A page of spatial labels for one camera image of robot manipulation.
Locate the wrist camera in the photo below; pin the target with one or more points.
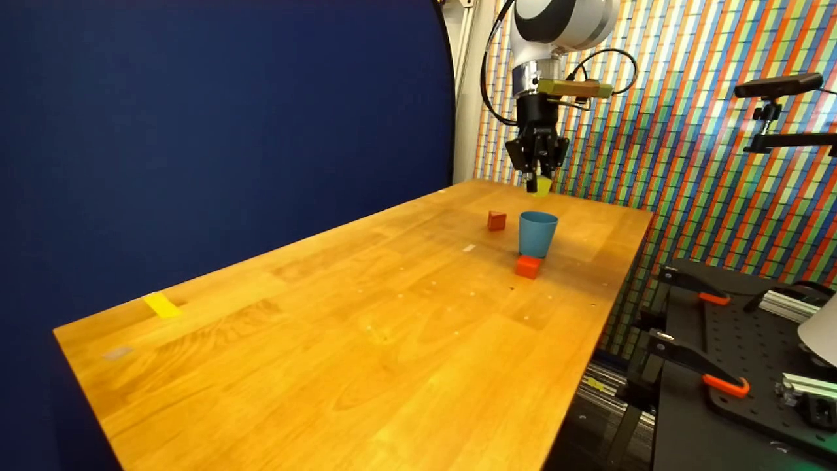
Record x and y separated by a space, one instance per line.
575 88

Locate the orange block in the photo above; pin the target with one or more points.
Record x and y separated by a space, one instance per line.
528 267

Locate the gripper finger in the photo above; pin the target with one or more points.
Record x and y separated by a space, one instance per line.
523 157
554 156

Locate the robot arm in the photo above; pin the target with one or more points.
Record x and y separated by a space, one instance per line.
562 23

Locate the yellow tape strip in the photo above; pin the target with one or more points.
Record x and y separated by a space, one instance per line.
161 305

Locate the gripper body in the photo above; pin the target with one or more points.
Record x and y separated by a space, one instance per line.
537 118

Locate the dark red block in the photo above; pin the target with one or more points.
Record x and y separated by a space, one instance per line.
497 221

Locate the blue backdrop screen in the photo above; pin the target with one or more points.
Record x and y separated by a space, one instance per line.
216 144

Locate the yellow block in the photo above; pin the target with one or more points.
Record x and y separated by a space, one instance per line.
543 187

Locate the camera on mount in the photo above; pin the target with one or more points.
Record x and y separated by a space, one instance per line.
778 86

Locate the aluminium profile bar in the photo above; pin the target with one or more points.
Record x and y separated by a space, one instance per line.
788 305
807 384

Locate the grey tape piece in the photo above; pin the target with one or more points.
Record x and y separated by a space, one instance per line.
118 353

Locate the blue cup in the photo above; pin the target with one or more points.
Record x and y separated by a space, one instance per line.
537 235

